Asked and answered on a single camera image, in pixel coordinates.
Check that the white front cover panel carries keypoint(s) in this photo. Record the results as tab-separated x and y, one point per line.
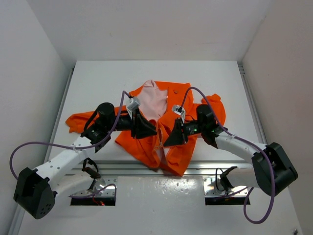
166	206

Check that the orange zip-up jacket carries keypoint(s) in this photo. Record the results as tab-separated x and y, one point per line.
157	99

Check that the right aluminium side rail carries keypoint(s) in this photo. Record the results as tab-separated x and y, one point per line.
255	116

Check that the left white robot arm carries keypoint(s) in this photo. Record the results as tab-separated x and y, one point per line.
37	189

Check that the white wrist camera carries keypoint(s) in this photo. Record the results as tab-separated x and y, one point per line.
133	103
179	110

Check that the aluminium front rail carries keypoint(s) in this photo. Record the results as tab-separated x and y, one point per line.
129	168

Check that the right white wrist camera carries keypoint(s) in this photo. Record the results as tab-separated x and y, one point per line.
179	110

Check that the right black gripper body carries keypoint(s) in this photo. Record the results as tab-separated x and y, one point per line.
180	122

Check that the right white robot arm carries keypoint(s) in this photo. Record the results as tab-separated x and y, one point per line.
271	171

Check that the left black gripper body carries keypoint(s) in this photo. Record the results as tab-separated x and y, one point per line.
135	118

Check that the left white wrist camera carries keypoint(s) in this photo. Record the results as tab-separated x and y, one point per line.
133	103

